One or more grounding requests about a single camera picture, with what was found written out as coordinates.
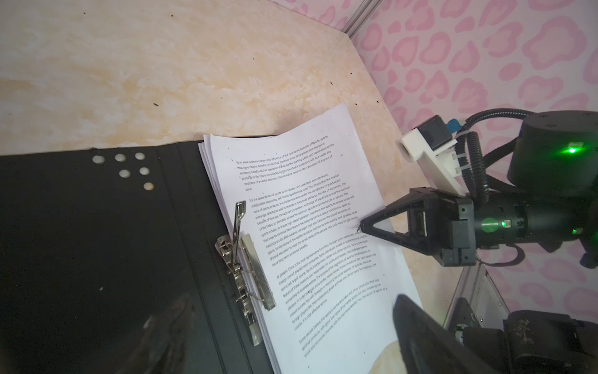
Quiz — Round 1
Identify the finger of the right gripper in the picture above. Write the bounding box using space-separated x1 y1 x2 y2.
359 189 442 257

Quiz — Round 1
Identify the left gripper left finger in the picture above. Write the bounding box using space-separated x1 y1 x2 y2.
107 293 194 373

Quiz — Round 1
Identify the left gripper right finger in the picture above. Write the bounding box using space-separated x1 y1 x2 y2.
392 295 495 373

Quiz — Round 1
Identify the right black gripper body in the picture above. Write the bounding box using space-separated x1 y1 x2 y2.
406 189 476 266

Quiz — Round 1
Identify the black file folder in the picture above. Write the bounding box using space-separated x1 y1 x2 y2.
1 141 272 373

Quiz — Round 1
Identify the paper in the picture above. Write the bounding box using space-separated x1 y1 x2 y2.
199 104 419 373

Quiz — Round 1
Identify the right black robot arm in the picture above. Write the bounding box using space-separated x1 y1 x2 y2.
360 108 597 373

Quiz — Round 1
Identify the metal folder clip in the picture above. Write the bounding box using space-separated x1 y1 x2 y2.
215 200 277 346

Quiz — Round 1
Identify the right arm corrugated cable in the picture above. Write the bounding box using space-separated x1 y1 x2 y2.
452 108 534 207

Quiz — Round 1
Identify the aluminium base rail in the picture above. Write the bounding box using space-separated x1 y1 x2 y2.
444 263 510 332

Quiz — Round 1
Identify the right corner aluminium post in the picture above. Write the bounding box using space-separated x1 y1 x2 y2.
342 0 383 39

